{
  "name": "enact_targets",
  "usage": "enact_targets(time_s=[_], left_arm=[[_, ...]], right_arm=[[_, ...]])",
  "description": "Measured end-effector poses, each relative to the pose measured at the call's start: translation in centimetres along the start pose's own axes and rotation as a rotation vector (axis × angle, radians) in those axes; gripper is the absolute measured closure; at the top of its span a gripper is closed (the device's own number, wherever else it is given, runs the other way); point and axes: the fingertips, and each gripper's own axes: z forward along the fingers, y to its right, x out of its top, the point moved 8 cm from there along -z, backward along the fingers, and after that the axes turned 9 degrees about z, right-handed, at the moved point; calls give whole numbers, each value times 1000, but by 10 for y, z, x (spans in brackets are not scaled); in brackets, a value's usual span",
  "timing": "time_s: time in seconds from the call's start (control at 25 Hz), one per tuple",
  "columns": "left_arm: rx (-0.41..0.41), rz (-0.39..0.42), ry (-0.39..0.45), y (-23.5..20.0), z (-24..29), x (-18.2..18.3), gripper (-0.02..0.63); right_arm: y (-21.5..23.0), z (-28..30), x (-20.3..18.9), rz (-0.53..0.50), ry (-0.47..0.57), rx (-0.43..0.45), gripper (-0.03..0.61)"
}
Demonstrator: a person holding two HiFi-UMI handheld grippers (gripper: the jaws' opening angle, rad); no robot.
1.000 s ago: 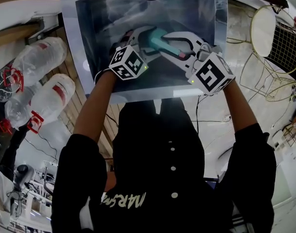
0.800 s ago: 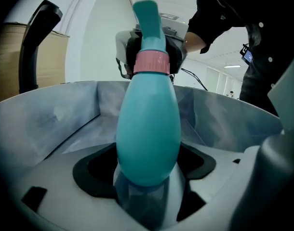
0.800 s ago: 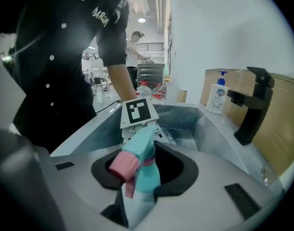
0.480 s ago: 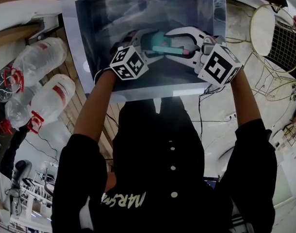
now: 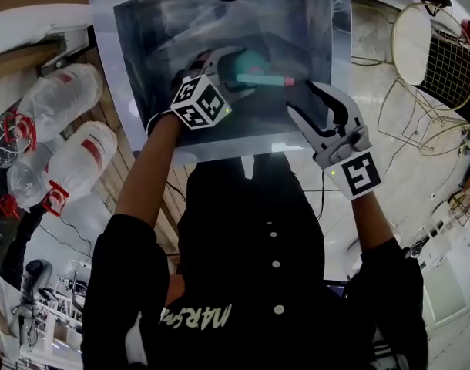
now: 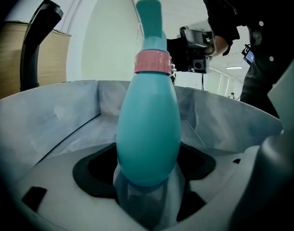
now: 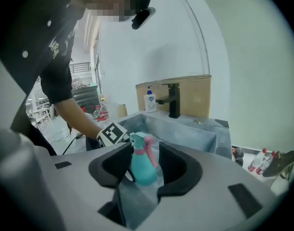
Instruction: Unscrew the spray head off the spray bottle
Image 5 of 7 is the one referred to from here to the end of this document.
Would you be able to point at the person's black jacket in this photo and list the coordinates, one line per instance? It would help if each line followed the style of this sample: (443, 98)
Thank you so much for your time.
(239, 264)

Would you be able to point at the small cardboard box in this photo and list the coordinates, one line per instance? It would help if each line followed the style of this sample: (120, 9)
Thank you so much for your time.
(23, 58)

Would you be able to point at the person's left forearm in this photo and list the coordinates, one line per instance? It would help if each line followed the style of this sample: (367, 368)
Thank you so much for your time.
(150, 168)

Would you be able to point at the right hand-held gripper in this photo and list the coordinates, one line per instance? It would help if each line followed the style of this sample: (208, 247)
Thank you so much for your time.
(358, 175)

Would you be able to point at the clear plastic water jug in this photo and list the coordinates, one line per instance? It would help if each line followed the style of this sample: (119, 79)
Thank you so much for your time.
(0, 145)
(82, 156)
(61, 98)
(27, 175)

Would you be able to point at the teal round plastic object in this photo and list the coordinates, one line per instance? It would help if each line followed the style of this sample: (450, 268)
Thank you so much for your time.
(252, 62)

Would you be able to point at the dark grey rounded device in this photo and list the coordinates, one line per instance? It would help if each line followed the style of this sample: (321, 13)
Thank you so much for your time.
(36, 274)

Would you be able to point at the wooden plank pallet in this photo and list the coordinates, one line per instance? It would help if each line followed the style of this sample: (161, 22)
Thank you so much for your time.
(129, 149)

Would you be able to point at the stainless steel sink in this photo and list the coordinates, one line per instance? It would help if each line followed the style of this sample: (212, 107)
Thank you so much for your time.
(142, 52)

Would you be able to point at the person's right forearm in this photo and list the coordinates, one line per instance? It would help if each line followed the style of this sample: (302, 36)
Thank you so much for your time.
(370, 222)

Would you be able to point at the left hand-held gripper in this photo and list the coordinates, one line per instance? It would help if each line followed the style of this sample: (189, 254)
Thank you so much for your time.
(200, 102)

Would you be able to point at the dark screen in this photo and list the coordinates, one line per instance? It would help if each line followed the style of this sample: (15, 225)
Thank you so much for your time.
(335, 288)

